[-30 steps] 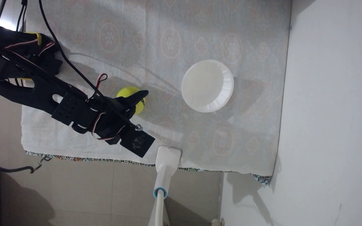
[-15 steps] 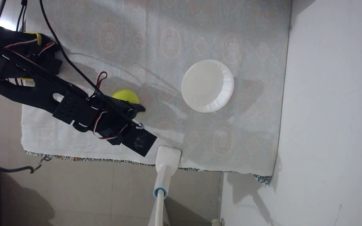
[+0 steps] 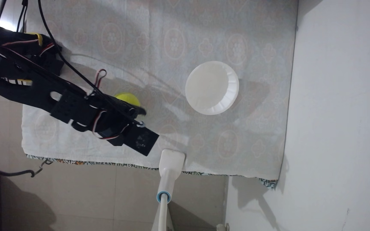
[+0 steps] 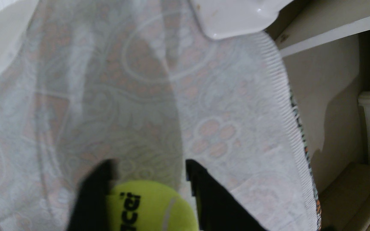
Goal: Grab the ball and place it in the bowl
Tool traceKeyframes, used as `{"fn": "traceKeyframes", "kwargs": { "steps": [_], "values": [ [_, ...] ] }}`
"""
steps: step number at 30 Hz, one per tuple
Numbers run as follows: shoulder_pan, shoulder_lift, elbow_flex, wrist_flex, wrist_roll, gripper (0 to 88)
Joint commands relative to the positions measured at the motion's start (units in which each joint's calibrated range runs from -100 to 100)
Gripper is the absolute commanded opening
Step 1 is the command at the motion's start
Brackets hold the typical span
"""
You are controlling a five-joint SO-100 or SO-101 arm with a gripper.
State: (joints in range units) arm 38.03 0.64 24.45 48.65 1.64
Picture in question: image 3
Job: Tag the yellow tennis ball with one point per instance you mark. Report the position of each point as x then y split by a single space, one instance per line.
127 98

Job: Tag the white round bowl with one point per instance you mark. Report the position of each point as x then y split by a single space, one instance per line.
212 88

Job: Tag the white clamp stand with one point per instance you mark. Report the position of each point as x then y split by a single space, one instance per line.
171 166

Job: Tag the pale patterned towel cloth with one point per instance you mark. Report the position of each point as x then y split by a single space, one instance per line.
204 144

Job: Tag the black square camera box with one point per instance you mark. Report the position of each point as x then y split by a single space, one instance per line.
141 139

